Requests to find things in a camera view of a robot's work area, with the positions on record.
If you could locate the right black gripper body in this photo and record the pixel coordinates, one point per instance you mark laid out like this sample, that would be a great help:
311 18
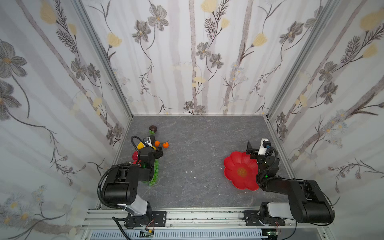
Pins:
253 151

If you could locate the red yellow pomegranate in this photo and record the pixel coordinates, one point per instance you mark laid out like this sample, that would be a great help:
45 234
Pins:
135 156

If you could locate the red flower-shaped fruit bowl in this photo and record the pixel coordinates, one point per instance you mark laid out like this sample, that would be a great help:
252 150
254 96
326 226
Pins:
241 170

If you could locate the dark green avocado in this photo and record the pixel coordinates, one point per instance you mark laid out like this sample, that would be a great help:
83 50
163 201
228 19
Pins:
152 139

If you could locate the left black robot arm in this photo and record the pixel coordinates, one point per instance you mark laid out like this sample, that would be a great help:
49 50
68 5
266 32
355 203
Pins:
118 187

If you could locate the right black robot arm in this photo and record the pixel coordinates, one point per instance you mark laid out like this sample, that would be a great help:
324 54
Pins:
307 203

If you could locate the yellow pear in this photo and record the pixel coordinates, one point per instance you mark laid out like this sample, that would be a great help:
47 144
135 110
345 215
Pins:
140 146

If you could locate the dark mangosteen with green leaves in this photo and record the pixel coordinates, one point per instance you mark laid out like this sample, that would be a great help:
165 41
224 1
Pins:
153 129

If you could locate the green grape bunch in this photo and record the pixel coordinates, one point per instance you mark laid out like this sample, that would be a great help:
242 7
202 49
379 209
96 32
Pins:
154 179

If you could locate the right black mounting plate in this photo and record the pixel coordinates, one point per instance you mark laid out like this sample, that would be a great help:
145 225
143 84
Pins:
256 219

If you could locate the black mounting plate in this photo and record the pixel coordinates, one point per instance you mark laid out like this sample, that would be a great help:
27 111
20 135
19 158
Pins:
256 219
157 218

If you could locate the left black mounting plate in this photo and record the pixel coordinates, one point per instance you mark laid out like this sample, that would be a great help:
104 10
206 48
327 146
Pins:
157 218

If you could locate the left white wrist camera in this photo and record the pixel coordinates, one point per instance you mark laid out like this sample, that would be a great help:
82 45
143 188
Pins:
147 141

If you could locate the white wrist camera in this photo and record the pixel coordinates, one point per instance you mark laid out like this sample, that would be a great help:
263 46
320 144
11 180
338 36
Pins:
147 141
265 145

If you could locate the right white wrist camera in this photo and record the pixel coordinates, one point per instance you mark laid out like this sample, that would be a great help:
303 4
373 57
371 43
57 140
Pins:
265 145

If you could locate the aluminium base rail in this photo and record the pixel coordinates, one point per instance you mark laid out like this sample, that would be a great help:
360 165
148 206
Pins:
98 224

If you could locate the white perforated cable duct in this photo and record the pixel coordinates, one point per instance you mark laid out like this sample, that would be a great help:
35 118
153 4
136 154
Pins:
199 234

